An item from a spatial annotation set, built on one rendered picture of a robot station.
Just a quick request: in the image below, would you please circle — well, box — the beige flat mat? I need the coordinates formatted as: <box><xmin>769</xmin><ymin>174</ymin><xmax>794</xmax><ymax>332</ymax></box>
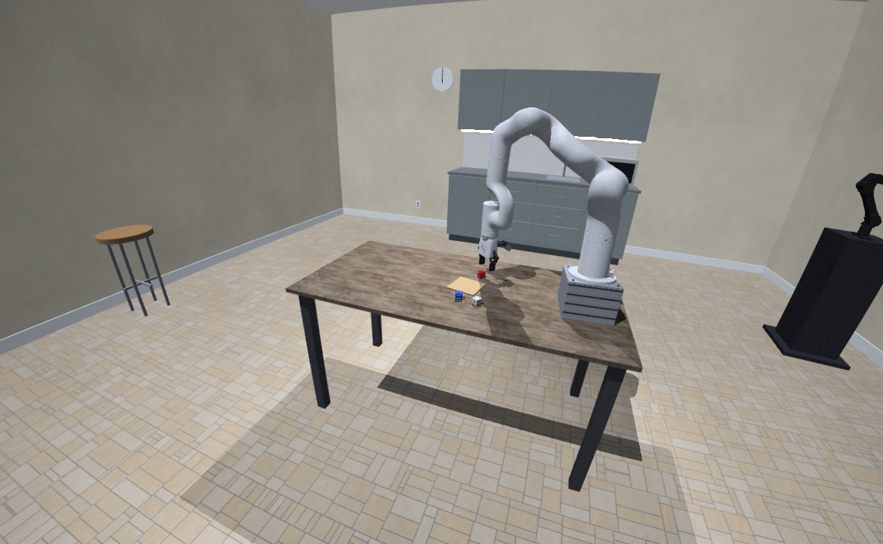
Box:
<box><xmin>446</xmin><ymin>277</ymin><xmax>486</xmax><ymax>296</ymax></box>

